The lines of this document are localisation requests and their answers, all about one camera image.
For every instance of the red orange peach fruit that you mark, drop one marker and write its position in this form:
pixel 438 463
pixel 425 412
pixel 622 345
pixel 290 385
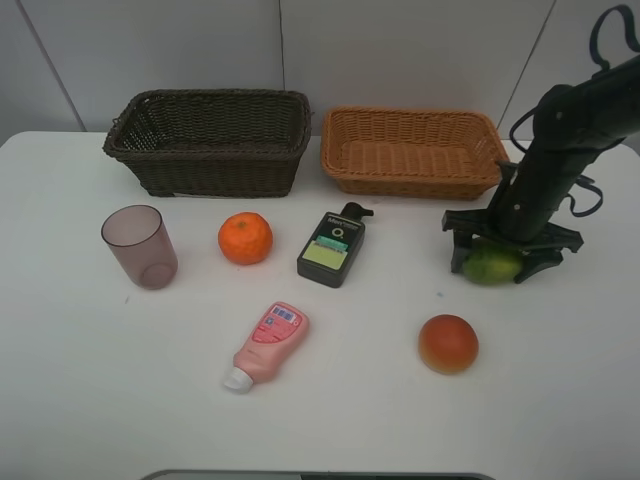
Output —
pixel 448 344

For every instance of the tan wicker basket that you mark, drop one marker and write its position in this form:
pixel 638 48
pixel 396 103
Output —
pixel 433 154

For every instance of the dark brown wicker basket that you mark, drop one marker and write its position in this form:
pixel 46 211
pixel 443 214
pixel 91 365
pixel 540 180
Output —
pixel 237 143

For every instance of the orange mandarin fruit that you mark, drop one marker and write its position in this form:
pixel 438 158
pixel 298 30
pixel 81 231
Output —
pixel 245 238

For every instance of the green lime fruit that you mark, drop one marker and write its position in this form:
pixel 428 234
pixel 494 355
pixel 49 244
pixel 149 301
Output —
pixel 489 263

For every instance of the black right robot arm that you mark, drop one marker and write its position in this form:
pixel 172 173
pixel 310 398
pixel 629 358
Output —
pixel 573 126

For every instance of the black pump bottle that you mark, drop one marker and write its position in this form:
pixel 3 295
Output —
pixel 333 246

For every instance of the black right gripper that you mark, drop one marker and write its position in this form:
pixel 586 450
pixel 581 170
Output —
pixel 519 213

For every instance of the pink squeeze bottle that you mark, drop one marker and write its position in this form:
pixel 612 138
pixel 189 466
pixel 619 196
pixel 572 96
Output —
pixel 278 333

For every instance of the translucent purple plastic cup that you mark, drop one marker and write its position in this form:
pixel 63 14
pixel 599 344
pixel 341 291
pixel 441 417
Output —
pixel 138 239

